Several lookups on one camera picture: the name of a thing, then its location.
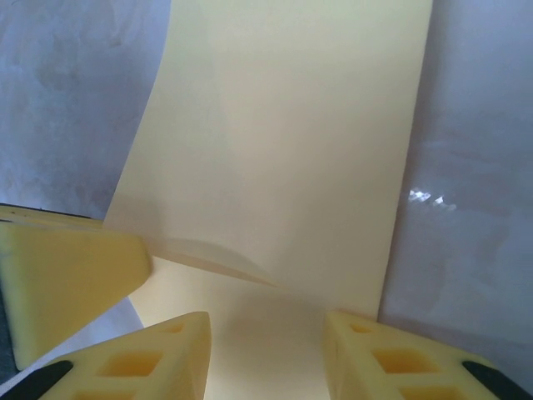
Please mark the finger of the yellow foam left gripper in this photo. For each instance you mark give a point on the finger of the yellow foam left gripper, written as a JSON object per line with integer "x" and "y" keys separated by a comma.
{"x": 71, "y": 283}
{"x": 41, "y": 216}

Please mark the pale yellow square paper sheet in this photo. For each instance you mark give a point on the pale yellow square paper sheet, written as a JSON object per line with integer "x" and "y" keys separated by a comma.
{"x": 291, "y": 146}

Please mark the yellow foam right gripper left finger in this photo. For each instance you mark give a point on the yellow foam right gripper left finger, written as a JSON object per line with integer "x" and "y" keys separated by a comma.
{"x": 133, "y": 362}

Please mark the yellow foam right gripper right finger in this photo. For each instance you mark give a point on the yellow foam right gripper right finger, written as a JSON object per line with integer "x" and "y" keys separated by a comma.
{"x": 408, "y": 362}

